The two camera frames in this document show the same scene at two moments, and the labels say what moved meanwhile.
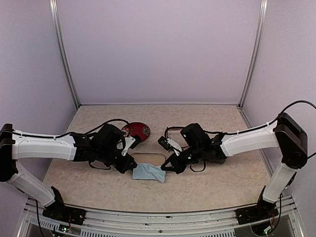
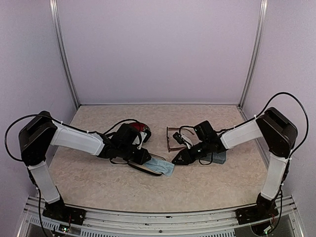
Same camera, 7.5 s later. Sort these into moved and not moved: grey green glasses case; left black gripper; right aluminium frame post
Moved: left black gripper
Not moved: grey green glasses case; right aluminium frame post
